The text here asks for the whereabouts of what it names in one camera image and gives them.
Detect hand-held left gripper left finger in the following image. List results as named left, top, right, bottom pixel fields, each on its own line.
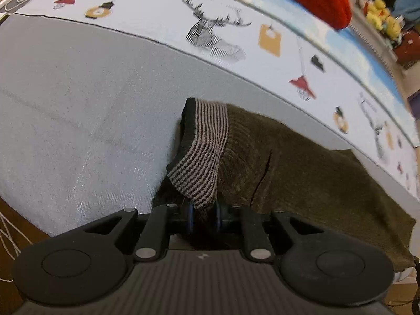
left=82, top=203, right=198, bottom=262

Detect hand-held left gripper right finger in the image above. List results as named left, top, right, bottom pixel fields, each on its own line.
left=213, top=202, right=326, bottom=262

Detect brown corduroy pants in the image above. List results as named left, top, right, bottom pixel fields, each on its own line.
left=153, top=97, right=416, bottom=271

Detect light blue blanket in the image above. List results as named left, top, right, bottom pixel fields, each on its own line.
left=210, top=0, right=411, bottom=119

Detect dark red cushion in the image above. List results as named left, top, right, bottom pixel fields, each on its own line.
left=393, top=29, right=420, bottom=70

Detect yellow plush toy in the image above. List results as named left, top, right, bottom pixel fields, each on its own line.
left=383, top=15, right=403, bottom=39
left=365, top=0, right=392, bottom=31

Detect blue curtain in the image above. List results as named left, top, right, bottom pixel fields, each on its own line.
left=391, top=0, right=420, bottom=21

